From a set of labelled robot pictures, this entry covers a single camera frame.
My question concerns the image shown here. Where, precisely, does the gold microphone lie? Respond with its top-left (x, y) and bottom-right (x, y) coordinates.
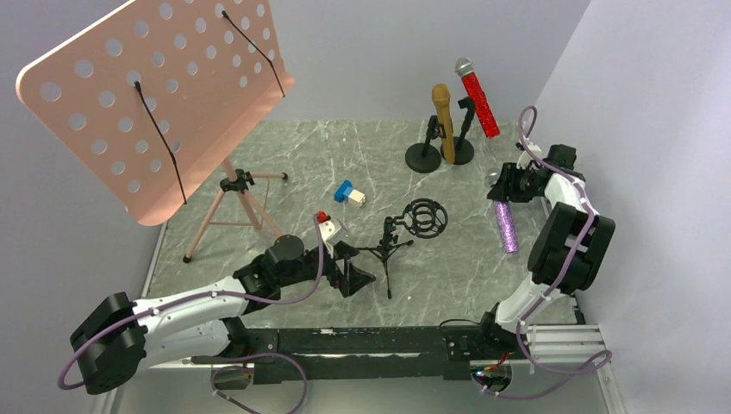
top-left (431, 84), bottom-right (456, 164)

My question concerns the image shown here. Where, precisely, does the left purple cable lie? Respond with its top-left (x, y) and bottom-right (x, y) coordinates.
top-left (57, 219), bottom-right (327, 414)

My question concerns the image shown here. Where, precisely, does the black tripod shock mount stand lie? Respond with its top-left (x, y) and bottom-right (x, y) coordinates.
top-left (355, 198), bottom-right (449, 299)

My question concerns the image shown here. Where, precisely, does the pink perforated music stand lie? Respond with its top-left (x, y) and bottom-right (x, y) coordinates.
top-left (16, 1), bottom-right (294, 226)

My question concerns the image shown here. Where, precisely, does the black round mic stand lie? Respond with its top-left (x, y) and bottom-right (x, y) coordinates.
top-left (404, 115), bottom-right (441, 173)
top-left (433, 97), bottom-right (476, 165)

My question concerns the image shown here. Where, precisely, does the red glitter microphone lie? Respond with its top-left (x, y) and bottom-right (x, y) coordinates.
top-left (454, 57), bottom-right (500, 139)

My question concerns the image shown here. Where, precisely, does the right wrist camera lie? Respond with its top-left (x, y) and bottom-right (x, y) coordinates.
top-left (517, 139), bottom-right (543, 168)

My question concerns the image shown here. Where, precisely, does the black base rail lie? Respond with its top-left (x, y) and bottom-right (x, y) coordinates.
top-left (191, 324), bottom-right (517, 385)

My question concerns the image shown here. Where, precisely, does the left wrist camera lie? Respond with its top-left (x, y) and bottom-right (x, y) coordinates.
top-left (316, 210), bottom-right (348, 247)

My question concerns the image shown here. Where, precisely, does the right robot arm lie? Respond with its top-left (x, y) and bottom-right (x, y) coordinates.
top-left (480, 144), bottom-right (615, 349)

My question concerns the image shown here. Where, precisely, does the purple glitter microphone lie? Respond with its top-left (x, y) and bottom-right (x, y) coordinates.
top-left (493, 200), bottom-right (519, 254)

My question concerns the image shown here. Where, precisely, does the blue and white toy block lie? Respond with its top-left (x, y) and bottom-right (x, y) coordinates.
top-left (334, 180), bottom-right (366, 207)

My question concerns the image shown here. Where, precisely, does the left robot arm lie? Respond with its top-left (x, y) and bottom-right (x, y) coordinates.
top-left (70, 235), bottom-right (376, 395)

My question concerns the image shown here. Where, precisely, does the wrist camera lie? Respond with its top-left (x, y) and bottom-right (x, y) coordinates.
top-left (316, 210), bottom-right (348, 247)
top-left (517, 139), bottom-right (543, 168)

